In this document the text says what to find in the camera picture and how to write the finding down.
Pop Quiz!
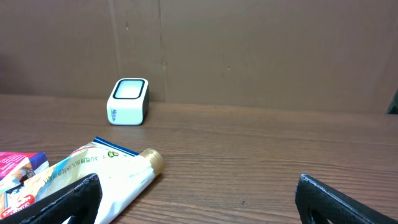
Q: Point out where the white barcode scanner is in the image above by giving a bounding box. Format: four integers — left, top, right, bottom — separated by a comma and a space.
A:
106, 78, 149, 126

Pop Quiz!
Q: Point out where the white gold-capped shampoo bottle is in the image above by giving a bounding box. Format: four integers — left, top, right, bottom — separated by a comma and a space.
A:
62, 147, 165, 224

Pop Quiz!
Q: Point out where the yellow snack bag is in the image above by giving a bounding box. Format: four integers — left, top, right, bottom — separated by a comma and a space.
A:
1, 138, 139, 223

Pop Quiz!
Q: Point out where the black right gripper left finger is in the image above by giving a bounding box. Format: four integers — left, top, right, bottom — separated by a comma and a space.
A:
1, 173, 102, 224

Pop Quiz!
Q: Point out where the red purple sanitary pad pack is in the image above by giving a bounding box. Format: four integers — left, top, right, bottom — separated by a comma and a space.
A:
1, 152, 49, 193

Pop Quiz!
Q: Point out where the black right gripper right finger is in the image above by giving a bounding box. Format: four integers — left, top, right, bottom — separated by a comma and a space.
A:
295, 174, 397, 224

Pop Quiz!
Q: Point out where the dark green object at edge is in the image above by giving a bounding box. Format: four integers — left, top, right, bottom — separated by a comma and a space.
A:
387, 91, 398, 114

